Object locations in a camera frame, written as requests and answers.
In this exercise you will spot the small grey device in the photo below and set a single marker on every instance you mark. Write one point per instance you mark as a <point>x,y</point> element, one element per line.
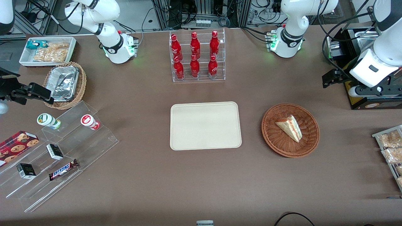
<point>204,223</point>

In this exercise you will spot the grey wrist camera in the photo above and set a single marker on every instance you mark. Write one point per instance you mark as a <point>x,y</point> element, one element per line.
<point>3,108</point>
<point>352,91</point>

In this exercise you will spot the clear bag of crackers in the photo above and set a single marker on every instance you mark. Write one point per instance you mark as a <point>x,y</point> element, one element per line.
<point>53,51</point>

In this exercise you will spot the small black box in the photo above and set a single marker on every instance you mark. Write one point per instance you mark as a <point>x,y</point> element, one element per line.
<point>26,171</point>
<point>55,151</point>

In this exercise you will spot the stack of aluminium foil trays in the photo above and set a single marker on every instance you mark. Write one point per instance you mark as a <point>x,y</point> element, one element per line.
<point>64,83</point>

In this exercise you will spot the black hot food display case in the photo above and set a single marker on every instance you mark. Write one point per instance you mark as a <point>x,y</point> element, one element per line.
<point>358,102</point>

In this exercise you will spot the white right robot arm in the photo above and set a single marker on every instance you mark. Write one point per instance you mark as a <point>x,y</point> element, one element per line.
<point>94,12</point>

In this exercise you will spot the white power strip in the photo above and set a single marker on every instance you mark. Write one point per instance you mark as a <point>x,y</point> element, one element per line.
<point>203,23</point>

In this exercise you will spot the tray of packaged snacks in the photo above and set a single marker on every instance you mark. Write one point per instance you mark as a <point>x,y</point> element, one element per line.
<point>377,136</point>

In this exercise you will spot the Snickers chocolate bar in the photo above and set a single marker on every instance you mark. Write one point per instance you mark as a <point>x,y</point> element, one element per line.
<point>62,169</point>

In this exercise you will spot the triangular sandwich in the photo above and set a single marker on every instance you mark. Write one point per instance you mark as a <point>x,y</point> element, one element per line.
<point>290,127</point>

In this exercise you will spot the red lid cup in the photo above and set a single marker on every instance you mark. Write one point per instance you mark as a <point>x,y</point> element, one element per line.
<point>88,121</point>

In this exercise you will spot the clear bag of pastry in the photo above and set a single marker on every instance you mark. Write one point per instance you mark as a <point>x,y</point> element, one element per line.
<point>394,155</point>
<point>399,169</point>
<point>391,139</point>
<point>400,182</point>

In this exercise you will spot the steel food pan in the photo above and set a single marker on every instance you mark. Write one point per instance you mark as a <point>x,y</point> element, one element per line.
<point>366,36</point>

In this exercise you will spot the green lid cup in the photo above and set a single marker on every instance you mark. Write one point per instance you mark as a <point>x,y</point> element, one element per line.
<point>47,120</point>

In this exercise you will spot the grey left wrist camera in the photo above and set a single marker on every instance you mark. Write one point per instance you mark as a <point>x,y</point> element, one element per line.
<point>352,91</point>

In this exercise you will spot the clear acrylic tiered shelf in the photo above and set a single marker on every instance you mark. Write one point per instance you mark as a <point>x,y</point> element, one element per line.
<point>94,144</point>

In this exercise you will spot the brown wicker basket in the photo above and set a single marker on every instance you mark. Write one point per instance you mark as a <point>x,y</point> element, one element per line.
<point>276,141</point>

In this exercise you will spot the white rectangular snack bin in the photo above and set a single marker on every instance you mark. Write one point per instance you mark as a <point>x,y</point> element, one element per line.
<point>25,61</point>

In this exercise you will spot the red cola bottle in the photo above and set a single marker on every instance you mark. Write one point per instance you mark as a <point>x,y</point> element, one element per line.
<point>213,67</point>
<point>214,44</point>
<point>179,69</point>
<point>195,45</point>
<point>194,67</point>
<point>176,47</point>

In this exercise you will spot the red cookie box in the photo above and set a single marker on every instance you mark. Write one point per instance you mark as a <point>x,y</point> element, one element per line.
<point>15,146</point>

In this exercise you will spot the teal snack packet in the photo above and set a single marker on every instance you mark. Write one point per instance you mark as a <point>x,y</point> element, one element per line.
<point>35,45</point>

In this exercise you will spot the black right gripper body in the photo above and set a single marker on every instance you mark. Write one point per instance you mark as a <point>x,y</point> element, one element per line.
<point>7,87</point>

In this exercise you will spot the light wicker basket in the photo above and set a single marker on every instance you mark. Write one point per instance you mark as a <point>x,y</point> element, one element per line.
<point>81,84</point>

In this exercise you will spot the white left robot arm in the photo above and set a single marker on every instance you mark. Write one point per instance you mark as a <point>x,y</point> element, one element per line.
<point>292,18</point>

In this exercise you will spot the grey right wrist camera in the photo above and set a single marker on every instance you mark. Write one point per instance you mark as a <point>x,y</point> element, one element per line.
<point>3,108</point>

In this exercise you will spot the beige plastic tray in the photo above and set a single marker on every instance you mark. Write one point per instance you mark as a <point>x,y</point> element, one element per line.
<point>204,125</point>

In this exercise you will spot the clear acrylic bottle rack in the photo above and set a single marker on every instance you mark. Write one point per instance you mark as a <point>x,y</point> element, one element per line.
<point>202,78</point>

